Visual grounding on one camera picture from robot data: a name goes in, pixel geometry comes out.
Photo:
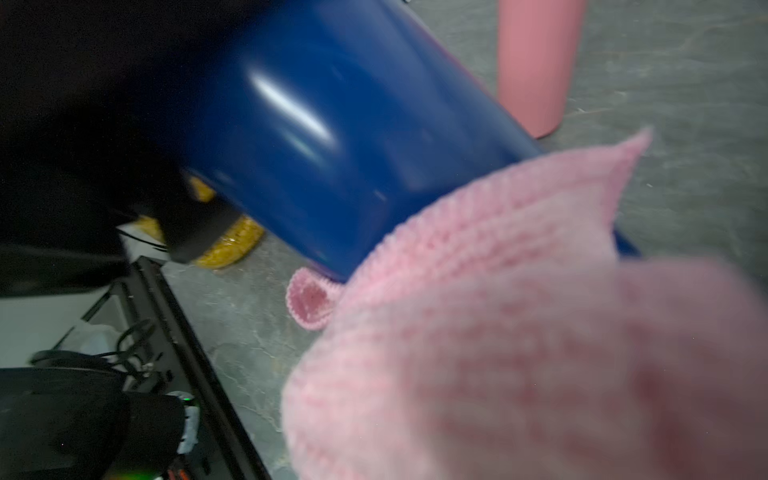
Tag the blue thermos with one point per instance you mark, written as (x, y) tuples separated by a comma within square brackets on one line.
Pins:
[(329, 123)]

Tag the pink thermos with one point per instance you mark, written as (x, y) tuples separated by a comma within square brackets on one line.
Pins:
[(537, 47)]

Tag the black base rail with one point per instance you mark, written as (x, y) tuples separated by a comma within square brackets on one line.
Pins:
[(173, 359)]

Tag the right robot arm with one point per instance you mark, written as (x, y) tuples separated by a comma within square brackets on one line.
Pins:
[(59, 423)]

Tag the pink microfiber cloth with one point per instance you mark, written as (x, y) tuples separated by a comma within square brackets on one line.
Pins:
[(498, 334)]

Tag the red lid snack jar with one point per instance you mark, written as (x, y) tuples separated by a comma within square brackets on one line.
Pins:
[(222, 240)]

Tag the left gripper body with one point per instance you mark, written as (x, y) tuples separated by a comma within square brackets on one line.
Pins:
[(74, 167)]

